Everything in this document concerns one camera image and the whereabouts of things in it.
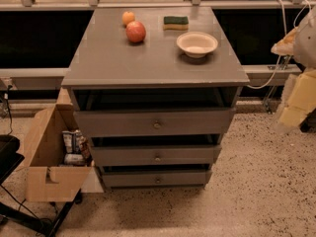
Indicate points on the grey top drawer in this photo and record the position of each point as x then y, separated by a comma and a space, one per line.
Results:
150, 123

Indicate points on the green yellow sponge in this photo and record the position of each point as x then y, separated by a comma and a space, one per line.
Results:
175, 23

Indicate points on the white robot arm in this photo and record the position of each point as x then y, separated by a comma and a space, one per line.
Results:
300, 42

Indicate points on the grey drawer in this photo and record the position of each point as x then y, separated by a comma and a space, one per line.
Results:
154, 155
150, 123
156, 179

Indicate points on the white bowl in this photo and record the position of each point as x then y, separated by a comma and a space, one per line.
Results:
197, 44

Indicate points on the grey drawer cabinet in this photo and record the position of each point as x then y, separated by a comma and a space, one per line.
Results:
112, 74

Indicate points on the red apple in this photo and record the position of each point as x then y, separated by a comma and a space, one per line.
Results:
135, 32

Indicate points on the cardboard box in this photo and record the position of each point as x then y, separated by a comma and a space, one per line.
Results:
47, 177

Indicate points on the snack packages in box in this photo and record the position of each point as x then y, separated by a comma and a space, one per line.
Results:
76, 148

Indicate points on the orange fruit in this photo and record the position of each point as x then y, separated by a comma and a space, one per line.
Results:
127, 17

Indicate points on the grey bottom drawer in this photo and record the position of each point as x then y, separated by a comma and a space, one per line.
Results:
156, 179

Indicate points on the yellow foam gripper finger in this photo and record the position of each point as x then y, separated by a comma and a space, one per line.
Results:
298, 101

